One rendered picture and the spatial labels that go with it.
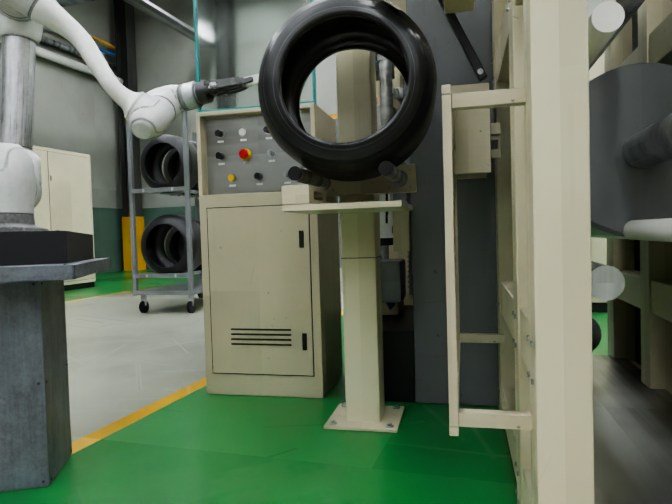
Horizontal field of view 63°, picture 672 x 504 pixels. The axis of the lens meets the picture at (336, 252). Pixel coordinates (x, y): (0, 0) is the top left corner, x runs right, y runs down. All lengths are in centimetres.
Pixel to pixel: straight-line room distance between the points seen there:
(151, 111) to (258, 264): 88
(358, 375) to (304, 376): 42
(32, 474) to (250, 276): 110
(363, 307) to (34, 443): 112
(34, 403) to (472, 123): 161
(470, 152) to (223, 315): 129
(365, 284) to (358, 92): 70
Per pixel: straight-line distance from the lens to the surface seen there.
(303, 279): 236
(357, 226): 201
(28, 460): 191
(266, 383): 250
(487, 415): 118
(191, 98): 196
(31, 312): 181
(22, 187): 189
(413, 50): 172
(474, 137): 193
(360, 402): 211
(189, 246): 518
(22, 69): 218
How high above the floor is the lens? 72
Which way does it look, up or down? 2 degrees down
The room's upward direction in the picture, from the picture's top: 2 degrees counter-clockwise
